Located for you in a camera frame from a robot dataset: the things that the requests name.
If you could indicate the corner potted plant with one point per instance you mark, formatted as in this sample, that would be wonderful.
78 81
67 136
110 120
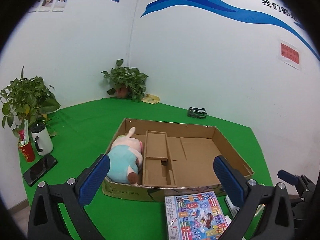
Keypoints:
126 82

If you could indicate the large cardboard box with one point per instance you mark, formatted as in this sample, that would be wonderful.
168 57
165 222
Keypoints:
193 148

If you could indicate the white folding phone stand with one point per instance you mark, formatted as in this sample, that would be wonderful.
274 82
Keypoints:
232 208

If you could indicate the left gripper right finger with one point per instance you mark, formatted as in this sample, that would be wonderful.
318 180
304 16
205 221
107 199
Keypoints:
276 222

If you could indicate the colourful puzzle box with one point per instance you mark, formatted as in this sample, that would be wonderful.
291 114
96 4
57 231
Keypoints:
194 216

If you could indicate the wall portrait photo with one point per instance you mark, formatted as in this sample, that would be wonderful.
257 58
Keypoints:
46 5
59 5

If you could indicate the red paper cup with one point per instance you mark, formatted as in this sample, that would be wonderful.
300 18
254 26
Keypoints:
26 150

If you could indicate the black glasses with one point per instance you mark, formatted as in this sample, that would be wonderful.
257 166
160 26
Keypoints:
199 113

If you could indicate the pink blue plush pig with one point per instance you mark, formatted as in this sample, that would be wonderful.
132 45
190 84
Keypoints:
126 159

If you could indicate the red wall notice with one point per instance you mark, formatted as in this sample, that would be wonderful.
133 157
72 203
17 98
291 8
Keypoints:
289 55

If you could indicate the cardboard divider tray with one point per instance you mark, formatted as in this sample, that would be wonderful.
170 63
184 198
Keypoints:
158 170

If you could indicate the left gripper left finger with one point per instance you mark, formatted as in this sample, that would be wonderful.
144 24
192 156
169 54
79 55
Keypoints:
46 220

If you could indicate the white mug black handle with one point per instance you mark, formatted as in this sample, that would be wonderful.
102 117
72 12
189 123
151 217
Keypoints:
41 138

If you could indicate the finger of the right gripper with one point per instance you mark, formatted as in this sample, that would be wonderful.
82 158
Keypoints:
305 189

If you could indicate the black smartphone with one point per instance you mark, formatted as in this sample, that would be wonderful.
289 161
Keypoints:
39 169

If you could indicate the left potted plant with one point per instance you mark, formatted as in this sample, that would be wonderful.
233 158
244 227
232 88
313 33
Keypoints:
27 99

